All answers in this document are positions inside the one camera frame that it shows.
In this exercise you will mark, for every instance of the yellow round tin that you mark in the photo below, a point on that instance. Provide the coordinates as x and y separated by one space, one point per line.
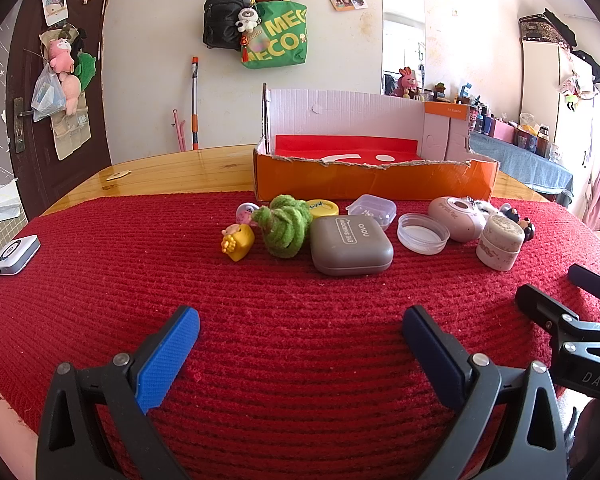
325 206

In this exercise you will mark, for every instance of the green plush toy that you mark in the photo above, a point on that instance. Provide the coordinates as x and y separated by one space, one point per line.
86 71

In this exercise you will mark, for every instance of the black backpack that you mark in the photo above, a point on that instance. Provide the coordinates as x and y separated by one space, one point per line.
222 20

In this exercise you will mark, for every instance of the small navy hat figurine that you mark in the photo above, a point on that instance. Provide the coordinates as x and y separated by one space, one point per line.
525 227

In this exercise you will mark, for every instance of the black bag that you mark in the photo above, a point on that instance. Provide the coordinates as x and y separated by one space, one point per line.
562 27

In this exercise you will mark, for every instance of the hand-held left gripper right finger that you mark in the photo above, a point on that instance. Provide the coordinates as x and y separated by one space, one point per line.
432 355

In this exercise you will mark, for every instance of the wall mirror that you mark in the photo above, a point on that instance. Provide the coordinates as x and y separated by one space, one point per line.
402 10

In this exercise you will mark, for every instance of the white plastic bag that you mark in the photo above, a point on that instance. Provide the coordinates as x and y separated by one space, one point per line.
0 202

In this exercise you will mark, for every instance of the pink plastic stick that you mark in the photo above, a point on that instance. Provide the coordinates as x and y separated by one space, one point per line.
180 132

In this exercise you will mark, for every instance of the white grey charger pad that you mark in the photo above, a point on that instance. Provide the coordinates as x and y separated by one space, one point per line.
15 255

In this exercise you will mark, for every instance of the red tassel charm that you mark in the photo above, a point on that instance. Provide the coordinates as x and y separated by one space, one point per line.
245 47

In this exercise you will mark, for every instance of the beige hanging organizer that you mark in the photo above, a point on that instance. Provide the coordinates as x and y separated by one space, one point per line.
70 135

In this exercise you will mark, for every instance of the hanging plush toy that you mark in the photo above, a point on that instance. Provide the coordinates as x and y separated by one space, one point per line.
572 90

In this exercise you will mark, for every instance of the dark brown door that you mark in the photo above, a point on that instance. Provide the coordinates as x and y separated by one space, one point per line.
30 170

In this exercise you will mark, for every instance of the white wardrobe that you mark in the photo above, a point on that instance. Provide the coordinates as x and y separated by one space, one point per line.
540 85

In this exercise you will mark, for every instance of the leopard print storage box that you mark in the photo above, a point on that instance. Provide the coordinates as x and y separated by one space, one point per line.
537 27

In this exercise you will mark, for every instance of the grey square compact case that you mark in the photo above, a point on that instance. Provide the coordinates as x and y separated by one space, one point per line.
350 247

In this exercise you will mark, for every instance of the speckled cream jar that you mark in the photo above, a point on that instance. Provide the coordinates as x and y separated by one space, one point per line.
497 245

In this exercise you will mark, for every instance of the small clear plastic box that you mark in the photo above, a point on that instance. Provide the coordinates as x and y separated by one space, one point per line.
372 207

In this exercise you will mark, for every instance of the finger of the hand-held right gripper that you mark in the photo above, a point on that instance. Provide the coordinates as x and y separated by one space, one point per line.
540 305
595 282

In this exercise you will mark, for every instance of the pink plush toy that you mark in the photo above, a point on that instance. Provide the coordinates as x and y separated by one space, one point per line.
60 55

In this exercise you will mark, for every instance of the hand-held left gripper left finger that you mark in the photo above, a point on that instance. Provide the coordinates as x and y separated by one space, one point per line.
167 355

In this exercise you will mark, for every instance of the small pink charm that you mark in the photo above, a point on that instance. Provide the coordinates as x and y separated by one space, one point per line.
246 212

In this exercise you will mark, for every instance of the red knitted mat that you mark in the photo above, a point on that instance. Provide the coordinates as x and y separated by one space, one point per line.
280 310

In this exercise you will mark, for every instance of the side table with clutter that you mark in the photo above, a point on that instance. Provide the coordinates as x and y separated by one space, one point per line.
495 125

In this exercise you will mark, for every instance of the clear round plastic lid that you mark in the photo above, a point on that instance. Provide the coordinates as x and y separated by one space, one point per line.
422 235

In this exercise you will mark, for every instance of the pink round gadget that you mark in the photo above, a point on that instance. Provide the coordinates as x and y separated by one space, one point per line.
455 217

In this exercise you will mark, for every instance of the orange cardboard box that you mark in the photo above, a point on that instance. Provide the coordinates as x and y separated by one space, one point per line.
370 180

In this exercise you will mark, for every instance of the small beige table sticker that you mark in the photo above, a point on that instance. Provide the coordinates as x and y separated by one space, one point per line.
117 176

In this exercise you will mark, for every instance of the white fluffy bunny wreath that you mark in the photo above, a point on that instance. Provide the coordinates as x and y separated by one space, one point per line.
487 207

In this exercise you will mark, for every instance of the green tote bag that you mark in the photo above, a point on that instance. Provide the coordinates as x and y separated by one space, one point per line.
280 45

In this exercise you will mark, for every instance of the pink bunny plush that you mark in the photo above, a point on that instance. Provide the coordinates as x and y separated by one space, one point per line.
406 80

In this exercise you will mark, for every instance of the peach plush toy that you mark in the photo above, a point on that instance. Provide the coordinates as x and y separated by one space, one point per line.
71 92

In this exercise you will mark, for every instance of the green knitted yarn toy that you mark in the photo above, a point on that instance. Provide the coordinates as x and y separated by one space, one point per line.
285 230

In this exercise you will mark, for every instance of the yellow figurine toy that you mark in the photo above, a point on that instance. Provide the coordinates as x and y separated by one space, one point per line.
240 245

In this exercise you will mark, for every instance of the black hanging clothing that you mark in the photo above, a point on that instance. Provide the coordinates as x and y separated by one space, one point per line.
592 65

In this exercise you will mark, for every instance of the clear plastic bag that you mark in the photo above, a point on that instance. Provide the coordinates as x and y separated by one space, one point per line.
47 95

